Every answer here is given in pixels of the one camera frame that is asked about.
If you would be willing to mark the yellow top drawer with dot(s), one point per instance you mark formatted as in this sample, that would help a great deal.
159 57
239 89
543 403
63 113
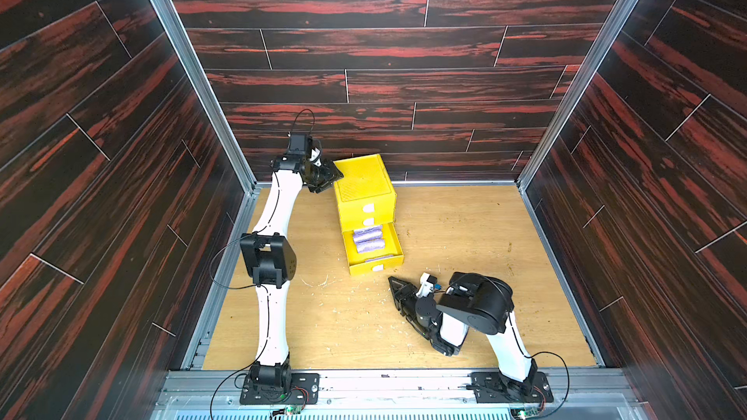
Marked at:
359 199

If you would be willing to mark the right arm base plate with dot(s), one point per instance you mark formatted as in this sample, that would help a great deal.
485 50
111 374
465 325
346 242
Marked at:
494 387

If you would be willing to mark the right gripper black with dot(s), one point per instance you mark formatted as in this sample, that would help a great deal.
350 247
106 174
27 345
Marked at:
413 306

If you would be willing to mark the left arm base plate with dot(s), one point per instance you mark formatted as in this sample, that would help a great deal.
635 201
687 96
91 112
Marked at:
295 388

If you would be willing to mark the yellow drawer cabinet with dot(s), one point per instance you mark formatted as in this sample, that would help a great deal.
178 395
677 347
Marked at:
367 171

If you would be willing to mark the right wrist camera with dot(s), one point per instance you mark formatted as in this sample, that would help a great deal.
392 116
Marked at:
428 285

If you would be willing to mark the yellow drawer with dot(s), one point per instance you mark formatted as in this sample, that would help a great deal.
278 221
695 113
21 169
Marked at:
357 221
390 257
359 199

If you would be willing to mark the yellow bottom drawer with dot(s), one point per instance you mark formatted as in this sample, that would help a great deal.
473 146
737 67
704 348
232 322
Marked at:
390 257

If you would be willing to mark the purple roll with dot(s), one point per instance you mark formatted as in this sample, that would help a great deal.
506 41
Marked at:
375 229
363 248
374 241
367 236

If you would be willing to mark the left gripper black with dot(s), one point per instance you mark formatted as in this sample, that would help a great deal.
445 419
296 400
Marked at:
331 175

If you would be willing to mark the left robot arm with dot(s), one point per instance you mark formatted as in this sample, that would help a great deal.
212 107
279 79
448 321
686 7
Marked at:
271 264

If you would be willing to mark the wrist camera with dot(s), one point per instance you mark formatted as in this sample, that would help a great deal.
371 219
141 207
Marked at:
428 285
303 146

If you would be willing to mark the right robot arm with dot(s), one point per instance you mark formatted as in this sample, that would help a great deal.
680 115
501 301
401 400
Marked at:
444 316

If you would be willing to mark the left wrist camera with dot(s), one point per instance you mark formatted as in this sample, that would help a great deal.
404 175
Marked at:
303 146

